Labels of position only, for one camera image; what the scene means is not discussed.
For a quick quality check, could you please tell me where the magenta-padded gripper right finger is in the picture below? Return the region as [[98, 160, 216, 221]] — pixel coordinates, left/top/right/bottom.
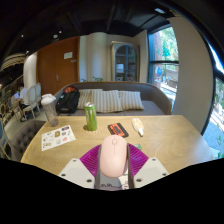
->
[[126, 143, 170, 190]]

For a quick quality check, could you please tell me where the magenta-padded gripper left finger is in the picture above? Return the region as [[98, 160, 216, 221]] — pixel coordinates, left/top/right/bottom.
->
[[58, 143, 103, 190]]

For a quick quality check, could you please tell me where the green drink can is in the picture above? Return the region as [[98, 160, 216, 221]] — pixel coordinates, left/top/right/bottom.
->
[[83, 101, 98, 132]]

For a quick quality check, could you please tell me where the striped cushion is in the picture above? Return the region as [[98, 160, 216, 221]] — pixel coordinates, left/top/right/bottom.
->
[[118, 90, 145, 111], [92, 89, 124, 114], [77, 88, 104, 110]]

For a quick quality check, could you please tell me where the group of white chairs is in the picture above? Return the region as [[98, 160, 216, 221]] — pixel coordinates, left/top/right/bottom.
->
[[23, 82, 43, 118]]

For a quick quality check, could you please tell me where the person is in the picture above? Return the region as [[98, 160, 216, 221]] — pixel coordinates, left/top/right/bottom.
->
[[13, 84, 29, 116]]

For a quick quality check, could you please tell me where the grey curved sofa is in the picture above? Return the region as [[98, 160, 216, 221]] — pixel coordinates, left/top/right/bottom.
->
[[53, 81, 173, 117]]

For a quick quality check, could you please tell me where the clear shaker bottle white lid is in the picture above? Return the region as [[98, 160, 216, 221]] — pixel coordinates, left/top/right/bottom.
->
[[40, 93, 60, 128]]

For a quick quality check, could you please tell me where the brown wooden door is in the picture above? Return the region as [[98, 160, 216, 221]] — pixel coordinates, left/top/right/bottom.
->
[[36, 36, 81, 96]]

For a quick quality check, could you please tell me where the arched glass door cabinet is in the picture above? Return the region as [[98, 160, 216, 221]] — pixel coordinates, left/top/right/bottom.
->
[[110, 40, 141, 83]]

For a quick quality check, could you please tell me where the black-framed window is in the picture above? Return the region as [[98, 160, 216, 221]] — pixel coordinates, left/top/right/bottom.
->
[[147, 26, 180, 108], [201, 43, 224, 159]]

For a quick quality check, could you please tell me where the white squeeze tube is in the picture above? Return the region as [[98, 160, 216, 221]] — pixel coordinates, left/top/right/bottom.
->
[[131, 117, 145, 137]]

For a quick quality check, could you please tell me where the pink computer mouse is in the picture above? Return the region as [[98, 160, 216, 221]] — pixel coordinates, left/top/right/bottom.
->
[[99, 134, 129, 178]]

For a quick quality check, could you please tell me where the white sticker sheet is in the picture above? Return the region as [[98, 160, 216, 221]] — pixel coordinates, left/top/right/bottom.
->
[[41, 124, 77, 152]]

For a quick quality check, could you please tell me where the grey tufted chair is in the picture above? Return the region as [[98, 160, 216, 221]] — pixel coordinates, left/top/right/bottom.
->
[[8, 119, 46, 163]]

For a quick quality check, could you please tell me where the black and red flat box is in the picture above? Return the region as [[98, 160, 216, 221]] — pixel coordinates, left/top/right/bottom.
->
[[107, 122, 130, 139]]

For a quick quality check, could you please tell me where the black backpack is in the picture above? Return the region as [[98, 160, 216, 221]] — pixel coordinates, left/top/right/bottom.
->
[[55, 85, 81, 115]]

